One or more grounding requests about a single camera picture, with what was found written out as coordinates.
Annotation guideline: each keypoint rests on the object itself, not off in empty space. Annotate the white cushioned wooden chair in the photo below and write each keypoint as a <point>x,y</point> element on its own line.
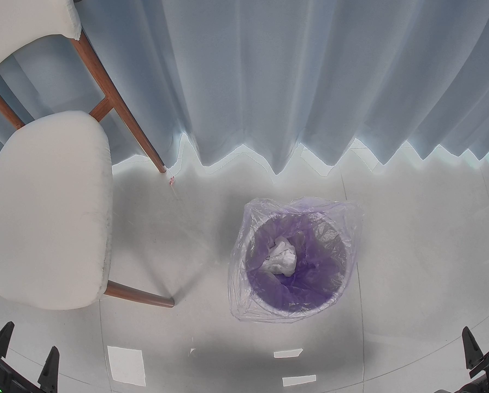
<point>47,203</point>

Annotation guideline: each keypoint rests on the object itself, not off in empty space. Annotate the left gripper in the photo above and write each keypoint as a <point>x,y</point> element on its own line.
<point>0,377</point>

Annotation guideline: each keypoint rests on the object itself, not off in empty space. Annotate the white trash bin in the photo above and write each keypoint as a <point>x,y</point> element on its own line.
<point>345,279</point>

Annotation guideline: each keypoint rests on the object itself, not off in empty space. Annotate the purple plastic bag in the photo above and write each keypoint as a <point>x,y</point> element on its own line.
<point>244,293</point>

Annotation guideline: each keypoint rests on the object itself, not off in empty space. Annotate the pale blue curtain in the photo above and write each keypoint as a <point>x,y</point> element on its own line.
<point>269,55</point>

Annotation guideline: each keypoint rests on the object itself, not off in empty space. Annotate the clear plastic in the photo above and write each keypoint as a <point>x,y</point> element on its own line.
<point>283,258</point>

